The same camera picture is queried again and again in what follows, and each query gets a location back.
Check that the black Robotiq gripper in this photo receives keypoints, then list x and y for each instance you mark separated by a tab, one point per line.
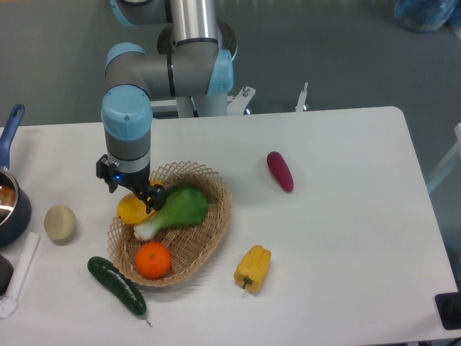
152	196

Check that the yellow mango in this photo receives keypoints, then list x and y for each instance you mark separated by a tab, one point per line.
131	210

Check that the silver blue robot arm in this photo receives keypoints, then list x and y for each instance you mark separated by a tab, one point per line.
197	66

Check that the woven wicker basket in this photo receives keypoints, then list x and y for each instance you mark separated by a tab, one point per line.
190	247

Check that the green bok choy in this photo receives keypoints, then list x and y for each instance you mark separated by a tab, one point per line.
185	206

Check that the orange fruit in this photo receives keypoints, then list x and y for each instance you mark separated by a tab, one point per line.
153	260

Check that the dark green cucumber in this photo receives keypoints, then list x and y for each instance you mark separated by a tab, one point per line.
116	283

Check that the dark blue saucepan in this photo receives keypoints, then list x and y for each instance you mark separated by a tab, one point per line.
16	208

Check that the dark round object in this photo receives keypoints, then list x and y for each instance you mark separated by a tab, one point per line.
6	272

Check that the yellow bell pepper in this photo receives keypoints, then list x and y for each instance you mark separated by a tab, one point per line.
253	268

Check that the purple sweet potato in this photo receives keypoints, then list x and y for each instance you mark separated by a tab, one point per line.
280	171

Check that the white rolled cloth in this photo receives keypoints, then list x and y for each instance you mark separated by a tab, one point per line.
9	301

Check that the blue plastic bag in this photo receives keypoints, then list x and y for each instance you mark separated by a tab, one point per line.
424	16

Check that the black device at edge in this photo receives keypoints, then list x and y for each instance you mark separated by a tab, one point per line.
448	306

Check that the white frame at right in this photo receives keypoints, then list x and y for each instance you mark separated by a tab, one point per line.
446	165

